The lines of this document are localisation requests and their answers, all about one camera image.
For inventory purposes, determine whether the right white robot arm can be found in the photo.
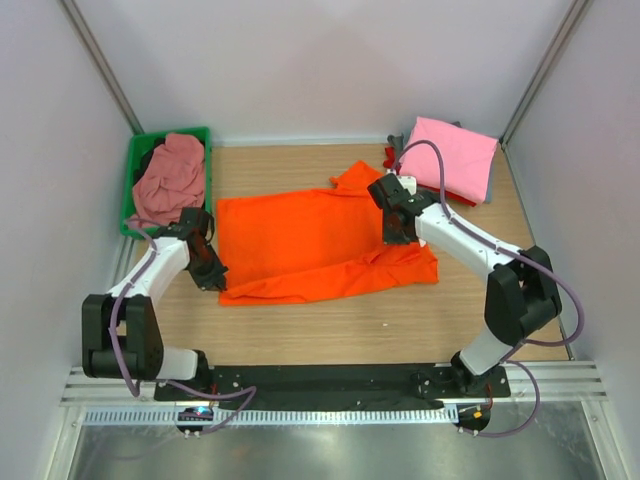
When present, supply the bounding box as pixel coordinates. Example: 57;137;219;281
367;173;562;396

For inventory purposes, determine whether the crumpled dusty pink shirt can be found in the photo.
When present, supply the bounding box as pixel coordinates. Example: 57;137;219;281
129;132;206;228

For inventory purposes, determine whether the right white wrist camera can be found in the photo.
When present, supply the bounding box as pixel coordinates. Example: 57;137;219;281
387;169;418;195

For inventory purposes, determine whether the green plastic bin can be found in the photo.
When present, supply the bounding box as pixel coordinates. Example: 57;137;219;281
120;127;212;240

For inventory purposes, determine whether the orange t shirt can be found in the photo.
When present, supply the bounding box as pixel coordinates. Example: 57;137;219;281
217;161;439;307

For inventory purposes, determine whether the white slotted cable duct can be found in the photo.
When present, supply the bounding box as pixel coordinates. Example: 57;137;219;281
83;404;459;427

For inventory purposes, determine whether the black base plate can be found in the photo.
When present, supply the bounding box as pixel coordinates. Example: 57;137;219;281
181;363;511;411

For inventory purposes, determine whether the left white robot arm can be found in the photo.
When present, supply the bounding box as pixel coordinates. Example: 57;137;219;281
81;207;228;400

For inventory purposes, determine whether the folded pink t shirt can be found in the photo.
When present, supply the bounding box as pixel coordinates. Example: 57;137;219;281
398;116;500;206

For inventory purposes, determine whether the aluminium frame rail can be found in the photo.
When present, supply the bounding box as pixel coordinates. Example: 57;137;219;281
505;360;607;402

